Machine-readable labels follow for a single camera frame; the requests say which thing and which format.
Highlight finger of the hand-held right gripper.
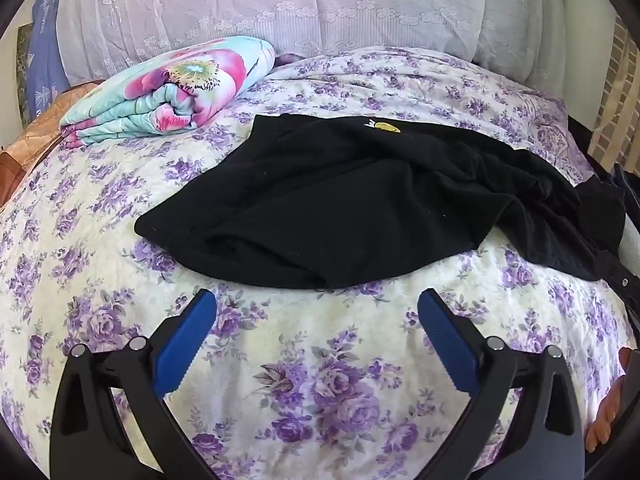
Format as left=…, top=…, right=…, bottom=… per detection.
left=592, top=247, right=640, bottom=311

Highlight folded teal pink floral quilt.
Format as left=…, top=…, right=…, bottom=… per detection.
left=59, top=36, right=277, bottom=150

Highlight black pants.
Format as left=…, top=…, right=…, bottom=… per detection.
left=134, top=113, right=608, bottom=291

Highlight person's right hand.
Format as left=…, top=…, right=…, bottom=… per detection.
left=585, top=347, right=638, bottom=455

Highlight blue patterned cloth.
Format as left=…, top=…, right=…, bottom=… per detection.
left=24, top=0, right=71, bottom=121

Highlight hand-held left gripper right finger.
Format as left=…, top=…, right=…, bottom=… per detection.
left=415, top=287, right=586, bottom=480

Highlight purple floral bedsheet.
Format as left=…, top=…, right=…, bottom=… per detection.
left=0, top=45, right=637, bottom=480

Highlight orange brown pillow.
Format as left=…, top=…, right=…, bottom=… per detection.
left=0, top=82, right=101, bottom=188

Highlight dark cloth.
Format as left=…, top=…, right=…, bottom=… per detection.
left=611, top=162, right=640, bottom=213

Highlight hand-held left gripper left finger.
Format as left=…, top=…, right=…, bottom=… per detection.
left=50, top=289, right=221, bottom=480

